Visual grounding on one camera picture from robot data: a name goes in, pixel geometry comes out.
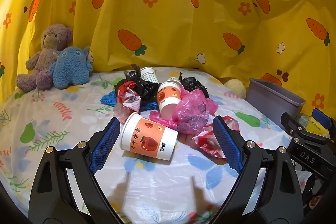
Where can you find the floral plastic table cover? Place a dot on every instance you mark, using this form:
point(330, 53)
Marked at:
point(65, 121)

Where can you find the blue plush monster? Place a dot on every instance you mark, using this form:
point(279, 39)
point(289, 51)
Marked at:
point(69, 66)

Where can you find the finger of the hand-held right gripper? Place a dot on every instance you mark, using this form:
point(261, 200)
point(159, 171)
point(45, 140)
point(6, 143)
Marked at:
point(323, 118)
point(290, 121)

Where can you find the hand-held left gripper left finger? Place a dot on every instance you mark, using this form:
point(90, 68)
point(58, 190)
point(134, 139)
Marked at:
point(105, 146)

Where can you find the paper cup orange label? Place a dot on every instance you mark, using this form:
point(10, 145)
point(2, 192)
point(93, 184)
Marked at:
point(147, 137)
point(168, 98)

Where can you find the cream plush ball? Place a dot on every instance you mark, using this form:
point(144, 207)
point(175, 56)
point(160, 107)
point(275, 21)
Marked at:
point(236, 87)

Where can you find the purple teddy bear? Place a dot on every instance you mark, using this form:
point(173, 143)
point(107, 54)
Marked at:
point(52, 40)

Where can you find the pink plastic bag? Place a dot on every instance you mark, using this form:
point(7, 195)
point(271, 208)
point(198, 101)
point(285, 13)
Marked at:
point(191, 111)

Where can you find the yellow carrot print curtain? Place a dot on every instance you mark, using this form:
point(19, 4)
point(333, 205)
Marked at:
point(168, 16)

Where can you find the black plastic bag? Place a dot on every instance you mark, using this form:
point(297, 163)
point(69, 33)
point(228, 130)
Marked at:
point(145, 90)
point(193, 85)

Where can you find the white grid pattern paper cup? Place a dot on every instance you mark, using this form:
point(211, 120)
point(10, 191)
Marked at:
point(149, 74)

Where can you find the blue cloth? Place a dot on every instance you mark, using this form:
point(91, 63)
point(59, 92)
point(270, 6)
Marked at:
point(109, 98)

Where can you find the red white plastic wrapper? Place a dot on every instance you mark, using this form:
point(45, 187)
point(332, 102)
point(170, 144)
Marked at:
point(210, 145)
point(131, 102)

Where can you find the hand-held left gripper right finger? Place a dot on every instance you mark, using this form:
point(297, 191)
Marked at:
point(228, 146)

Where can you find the grey plastic bin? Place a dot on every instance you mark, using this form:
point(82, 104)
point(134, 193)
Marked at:
point(270, 100)

